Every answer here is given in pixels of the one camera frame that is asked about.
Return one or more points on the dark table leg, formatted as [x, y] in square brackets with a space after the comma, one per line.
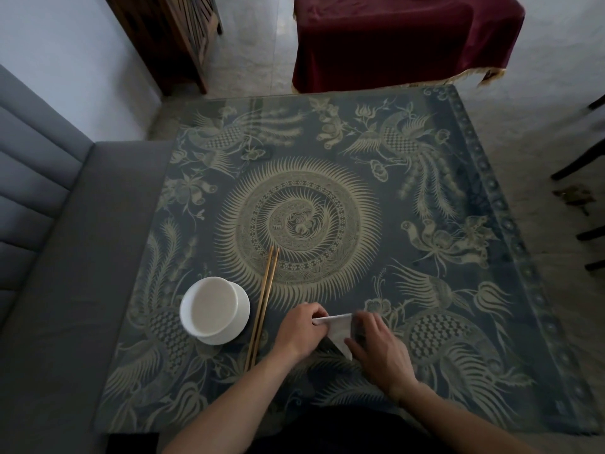
[132, 444]

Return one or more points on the blue patterned tablecloth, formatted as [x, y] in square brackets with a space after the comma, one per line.
[402, 198]

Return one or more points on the person's right forearm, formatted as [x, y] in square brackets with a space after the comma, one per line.
[463, 430]

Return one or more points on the person's right hand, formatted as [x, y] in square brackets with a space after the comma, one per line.
[383, 356]

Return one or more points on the dark wooden cabinet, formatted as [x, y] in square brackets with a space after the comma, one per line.
[151, 37]

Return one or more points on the person's black clothing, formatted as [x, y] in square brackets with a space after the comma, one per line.
[340, 435]

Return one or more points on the person's left hand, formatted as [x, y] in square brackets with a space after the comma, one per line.
[300, 333]

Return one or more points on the grey upholstered sofa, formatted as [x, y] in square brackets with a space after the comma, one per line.
[61, 288]

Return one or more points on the white saucer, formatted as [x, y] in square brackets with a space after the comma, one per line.
[243, 314]

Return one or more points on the brown debris on floor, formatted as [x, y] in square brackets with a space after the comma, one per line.
[573, 194]

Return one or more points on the white ceramic bowl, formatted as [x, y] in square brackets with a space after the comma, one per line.
[210, 307]

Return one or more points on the person's left forearm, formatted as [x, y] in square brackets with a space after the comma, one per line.
[231, 406]

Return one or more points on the white paper napkin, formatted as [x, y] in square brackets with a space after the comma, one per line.
[340, 328]

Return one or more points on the dark red cloth table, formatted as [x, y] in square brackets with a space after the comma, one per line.
[402, 37]

